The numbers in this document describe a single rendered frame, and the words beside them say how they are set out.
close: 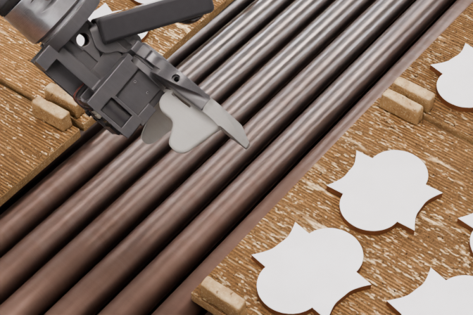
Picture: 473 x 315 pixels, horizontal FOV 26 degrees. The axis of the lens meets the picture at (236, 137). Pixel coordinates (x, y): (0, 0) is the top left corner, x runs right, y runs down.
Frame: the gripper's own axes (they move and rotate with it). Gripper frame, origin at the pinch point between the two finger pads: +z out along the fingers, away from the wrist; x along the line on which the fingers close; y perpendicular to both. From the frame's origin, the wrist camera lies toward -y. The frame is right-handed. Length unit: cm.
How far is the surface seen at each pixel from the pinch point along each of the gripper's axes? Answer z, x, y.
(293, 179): 17.7, -25.3, -5.7
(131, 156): 1.5, -34.9, 4.8
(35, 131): -9.6, -40.1, 10.2
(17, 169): -8.7, -35.8, 15.6
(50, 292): 1.9, -23.5, 24.5
